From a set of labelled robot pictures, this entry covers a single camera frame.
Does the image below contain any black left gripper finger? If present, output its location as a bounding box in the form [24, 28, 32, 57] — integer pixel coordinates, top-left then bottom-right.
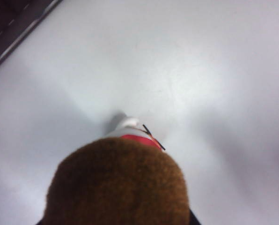
[35, 216, 49, 225]

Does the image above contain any brown plush kiwi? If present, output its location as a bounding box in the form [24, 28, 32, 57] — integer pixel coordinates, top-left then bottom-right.
[43, 137, 192, 225]

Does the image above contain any white flat-head doll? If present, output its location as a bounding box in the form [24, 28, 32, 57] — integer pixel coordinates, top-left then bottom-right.
[104, 113, 167, 151]

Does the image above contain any black mechanical keyboard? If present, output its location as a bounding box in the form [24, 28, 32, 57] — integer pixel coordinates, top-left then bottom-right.
[0, 0, 64, 75]

